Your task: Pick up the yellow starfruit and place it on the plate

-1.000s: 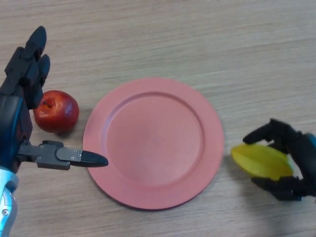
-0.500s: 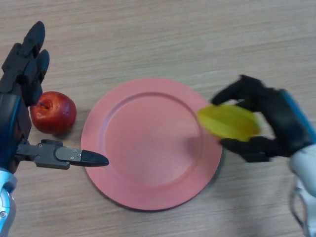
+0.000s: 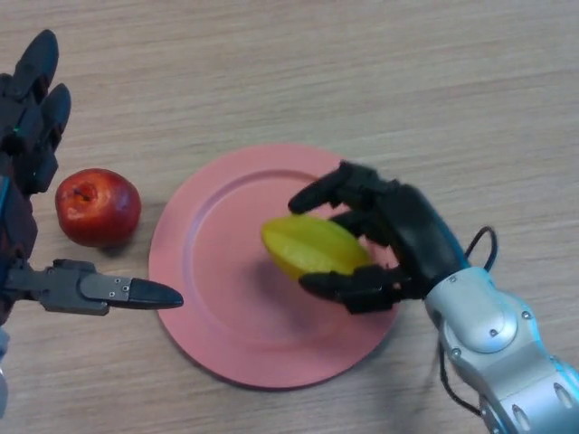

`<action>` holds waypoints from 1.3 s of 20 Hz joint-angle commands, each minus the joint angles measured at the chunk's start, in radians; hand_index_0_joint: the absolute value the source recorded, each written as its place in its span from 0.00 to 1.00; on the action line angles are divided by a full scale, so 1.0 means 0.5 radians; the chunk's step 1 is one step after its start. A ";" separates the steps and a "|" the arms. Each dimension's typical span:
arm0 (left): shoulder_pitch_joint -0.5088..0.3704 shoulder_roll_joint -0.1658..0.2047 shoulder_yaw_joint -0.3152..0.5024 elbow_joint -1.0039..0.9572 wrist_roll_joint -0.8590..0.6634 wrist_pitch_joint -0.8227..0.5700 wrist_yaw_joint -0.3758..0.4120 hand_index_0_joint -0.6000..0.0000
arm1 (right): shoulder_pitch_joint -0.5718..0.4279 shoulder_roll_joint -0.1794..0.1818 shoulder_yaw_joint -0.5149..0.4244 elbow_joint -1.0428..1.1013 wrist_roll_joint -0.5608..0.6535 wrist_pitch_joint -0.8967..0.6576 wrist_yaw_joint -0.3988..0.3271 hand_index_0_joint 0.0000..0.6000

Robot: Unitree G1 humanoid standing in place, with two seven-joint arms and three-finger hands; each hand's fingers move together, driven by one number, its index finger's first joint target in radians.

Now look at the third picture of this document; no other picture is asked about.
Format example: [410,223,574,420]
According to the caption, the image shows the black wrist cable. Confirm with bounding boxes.
[436,226,498,417]

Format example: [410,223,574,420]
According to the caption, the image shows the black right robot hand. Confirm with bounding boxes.
[288,160,471,316]

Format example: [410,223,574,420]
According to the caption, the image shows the pink round plate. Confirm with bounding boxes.
[147,144,403,391]

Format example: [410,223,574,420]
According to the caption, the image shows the yellow starfruit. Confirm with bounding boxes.
[261,214,373,281]

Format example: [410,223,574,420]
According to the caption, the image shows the red apple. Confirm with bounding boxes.
[55,168,142,249]

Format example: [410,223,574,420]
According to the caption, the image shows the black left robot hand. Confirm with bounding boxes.
[0,29,185,327]

